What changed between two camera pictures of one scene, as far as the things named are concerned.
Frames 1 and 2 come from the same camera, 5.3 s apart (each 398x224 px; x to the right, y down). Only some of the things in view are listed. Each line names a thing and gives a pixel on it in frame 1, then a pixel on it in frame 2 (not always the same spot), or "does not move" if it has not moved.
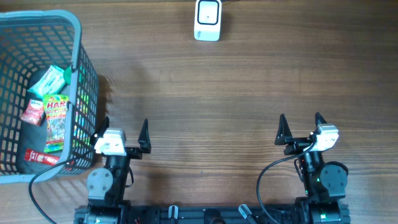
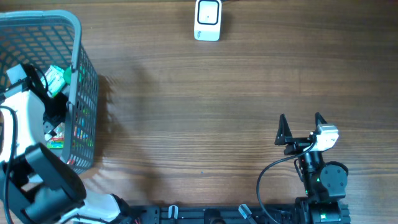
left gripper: [136, 153] to [50, 126]
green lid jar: [67, 78] does not move
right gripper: [285, 136] does not move
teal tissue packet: [49, 83] does not move
